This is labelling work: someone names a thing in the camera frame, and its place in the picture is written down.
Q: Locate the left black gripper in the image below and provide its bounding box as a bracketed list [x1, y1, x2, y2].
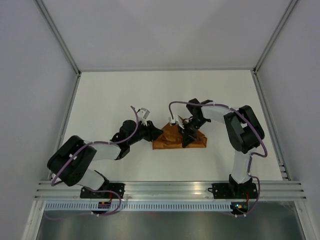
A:
[128, 118, 164, 146]

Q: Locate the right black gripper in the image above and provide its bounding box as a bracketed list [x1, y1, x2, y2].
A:
[177, 117, 208, 147]

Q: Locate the orange-brown cloth napkin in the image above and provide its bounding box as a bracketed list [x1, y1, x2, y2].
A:
[152, 123, 208, 150]

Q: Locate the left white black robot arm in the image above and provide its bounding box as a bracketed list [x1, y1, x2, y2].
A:
[47, 120, 163, 198]

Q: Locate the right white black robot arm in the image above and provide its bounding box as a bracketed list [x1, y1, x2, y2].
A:
[170, 98, 266, 199]

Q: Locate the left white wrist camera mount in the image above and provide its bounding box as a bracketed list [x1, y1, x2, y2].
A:
[137, 108, 150, 126]

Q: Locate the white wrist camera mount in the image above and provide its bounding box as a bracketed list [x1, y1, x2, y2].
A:
[137, 108, 150, 126]
[168, 114, 185, 129]

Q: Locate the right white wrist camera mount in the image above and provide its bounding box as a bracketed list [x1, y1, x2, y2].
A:
[168, 114, 185, 129]

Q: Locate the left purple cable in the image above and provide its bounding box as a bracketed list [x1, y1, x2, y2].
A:
[44, 105, 141, 221]

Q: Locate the purple cable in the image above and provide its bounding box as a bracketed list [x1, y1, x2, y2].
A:
[44, 105, 141, 221]
[168, 100, 268, 218]

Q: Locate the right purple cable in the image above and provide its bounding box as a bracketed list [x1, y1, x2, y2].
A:
[168, 100, 268, 218]

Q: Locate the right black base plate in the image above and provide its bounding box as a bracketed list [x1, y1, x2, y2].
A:
[207, 182, 258, 200]

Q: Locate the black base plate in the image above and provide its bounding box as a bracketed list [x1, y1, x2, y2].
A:
[80, 182, 126, 199]
[207, 182, 258, 200]

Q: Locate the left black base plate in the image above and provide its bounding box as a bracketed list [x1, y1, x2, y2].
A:
[80, 182, 126, 199]

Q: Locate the aluminium mounting rail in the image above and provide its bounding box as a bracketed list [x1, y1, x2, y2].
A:
[33, 180, 307, 202]

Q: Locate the white slotted cable duct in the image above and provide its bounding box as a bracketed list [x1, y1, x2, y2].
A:
[44, 201, 232, 212]

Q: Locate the left aluminium frame post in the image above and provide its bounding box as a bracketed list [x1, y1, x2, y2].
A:
[34, 0, 81, 77]

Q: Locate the aluminium frame post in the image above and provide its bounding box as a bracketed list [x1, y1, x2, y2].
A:
[252, 0, 300, 75]
[34, 0, 81, 77]

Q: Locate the right aluminium frame post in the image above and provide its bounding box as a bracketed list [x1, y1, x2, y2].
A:
[252, 0, 300, 75]

